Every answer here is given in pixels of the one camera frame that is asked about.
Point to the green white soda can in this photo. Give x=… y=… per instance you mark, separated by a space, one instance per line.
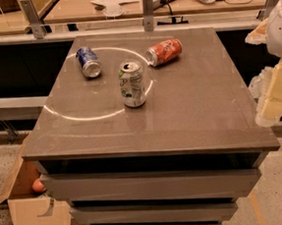
x=131 y=83

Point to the cardboard box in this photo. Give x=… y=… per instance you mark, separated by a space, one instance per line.
x=26 y=207

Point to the middle metal bracket post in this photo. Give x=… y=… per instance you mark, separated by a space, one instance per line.
x=147 y=18

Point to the left metal bracket post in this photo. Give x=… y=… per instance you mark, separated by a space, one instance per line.
x=38 y=30

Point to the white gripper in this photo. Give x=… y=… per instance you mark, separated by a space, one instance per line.
x=280 y=31

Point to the grey drawer cabinet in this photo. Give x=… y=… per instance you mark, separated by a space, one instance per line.
x=183 y=158

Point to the clear plastic cup lid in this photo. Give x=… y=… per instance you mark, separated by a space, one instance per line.
x=112 y=11

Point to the orange soda can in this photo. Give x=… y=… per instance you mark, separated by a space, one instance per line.
x=163 y=52

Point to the orange ball in box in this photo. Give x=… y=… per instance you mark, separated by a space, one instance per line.
x=38 y=187

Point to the blue pepsi can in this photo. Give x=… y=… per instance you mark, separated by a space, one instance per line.
x=89 y=62

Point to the left sanitizer pump bottle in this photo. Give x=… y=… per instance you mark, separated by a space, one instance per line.
x=259 y=84

